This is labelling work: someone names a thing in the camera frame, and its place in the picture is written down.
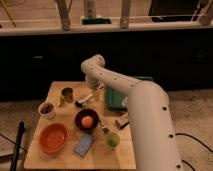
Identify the white cup with nuts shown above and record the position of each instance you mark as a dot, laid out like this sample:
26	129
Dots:
47	110

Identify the blue sponge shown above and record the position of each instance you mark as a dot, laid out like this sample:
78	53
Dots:
84	145

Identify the green plastic tray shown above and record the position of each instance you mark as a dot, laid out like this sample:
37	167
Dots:
115	98

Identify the metal cup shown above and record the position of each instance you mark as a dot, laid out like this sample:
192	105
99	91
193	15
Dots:
67	94

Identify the black pole at left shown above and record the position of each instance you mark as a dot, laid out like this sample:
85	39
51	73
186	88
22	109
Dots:
15	157

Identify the white handled dish brush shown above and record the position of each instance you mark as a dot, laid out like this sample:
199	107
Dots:
80	103

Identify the brown wooden block brush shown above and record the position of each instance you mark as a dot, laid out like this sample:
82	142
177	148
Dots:
122	121

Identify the dark brown bowl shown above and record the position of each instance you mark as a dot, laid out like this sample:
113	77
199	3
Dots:
83	113

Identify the orange egg ball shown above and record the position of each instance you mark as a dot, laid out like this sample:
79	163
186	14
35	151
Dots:
87	122

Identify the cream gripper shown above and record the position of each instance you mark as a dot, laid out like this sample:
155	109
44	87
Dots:
95	93

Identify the red orange bowl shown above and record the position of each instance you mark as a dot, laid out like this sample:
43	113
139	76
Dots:
53	138

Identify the green base white object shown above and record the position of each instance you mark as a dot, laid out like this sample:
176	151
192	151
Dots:
90	16

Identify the wooden shelf rail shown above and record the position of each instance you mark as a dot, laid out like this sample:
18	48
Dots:
105	28

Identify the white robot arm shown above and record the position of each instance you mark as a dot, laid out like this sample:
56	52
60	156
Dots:
151	126

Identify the green round bottle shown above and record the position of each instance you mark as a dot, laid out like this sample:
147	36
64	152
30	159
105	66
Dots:
112	139

